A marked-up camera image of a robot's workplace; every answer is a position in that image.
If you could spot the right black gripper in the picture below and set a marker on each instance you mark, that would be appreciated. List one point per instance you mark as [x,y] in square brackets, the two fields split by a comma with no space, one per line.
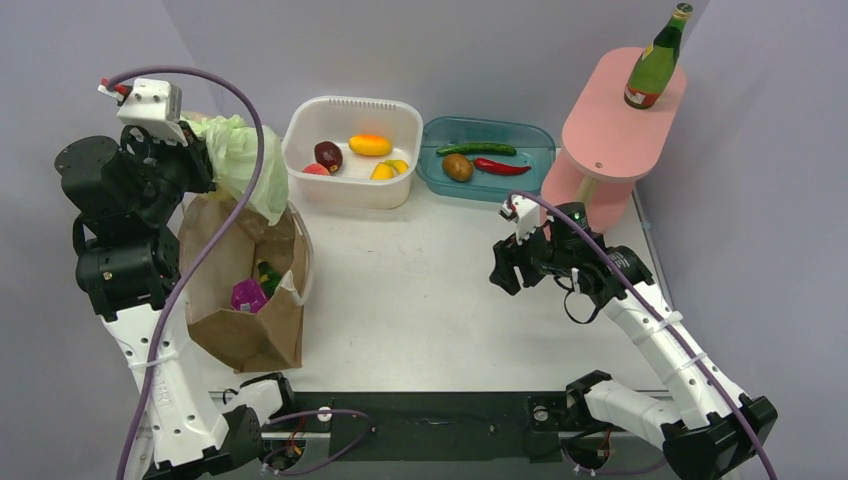
[511,255]

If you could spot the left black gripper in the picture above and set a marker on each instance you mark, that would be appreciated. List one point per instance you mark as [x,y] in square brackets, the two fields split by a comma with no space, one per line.
[196,155]

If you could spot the green plastic grocery bag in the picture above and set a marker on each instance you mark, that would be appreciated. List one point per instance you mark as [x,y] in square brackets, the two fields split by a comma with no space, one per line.
[232,146]

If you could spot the pink three-tier shelf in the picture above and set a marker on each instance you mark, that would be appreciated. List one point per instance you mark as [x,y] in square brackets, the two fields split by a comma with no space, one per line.
[607,145]

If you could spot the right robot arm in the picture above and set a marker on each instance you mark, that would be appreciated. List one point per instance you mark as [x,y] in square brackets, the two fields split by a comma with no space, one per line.
[709,426]

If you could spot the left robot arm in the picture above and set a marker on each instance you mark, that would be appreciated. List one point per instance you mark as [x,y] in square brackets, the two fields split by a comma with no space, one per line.
[126,190]

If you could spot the red chili pepper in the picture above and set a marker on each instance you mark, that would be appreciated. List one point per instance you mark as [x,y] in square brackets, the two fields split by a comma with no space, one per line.
[496,168]

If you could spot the brown potato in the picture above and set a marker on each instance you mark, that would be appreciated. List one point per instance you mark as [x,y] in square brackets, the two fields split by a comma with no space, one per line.
[457,167]

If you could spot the teal plastic tray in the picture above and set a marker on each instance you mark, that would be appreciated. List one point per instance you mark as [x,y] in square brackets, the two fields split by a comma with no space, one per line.
[535,148]

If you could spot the pink peach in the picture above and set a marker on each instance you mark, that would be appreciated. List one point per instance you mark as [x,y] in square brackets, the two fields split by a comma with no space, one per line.
[316,169]

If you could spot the green cucumber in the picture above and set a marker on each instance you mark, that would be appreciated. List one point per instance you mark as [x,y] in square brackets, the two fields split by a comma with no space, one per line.
[477,148]

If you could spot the small green bottle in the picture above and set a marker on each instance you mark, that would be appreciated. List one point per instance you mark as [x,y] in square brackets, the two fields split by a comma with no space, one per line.
[268,278]

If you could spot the dark red fruit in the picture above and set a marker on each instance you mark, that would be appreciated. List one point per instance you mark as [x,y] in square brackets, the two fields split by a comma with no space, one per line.
[329,155]

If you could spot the purple snack packet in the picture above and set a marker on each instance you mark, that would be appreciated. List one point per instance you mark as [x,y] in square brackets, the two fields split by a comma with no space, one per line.
[247,297]

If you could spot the white plastic basin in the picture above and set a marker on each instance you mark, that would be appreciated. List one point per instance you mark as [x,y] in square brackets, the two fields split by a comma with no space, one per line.
[351,151]

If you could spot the yellow orange mango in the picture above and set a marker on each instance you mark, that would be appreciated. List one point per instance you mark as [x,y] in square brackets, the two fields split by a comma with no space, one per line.
[370,145]

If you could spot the brown paper tote bag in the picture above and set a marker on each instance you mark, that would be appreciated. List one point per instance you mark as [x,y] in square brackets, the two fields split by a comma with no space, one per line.
[271,339]

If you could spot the green glass bottle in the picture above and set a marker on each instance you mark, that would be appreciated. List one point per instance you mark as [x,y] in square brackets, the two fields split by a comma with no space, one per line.
[655,66]

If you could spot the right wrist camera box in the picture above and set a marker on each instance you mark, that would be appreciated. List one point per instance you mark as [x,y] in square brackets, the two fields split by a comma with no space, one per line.
[524,213]

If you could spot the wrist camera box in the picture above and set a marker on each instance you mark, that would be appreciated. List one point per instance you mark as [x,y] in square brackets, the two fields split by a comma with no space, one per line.
[154,105]
[524,213]

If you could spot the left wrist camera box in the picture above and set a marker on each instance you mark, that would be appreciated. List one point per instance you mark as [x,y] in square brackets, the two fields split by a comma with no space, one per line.
[154,105]

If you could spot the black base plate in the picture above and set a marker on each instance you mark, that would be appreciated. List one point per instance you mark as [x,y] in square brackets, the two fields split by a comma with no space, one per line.
[435,426]

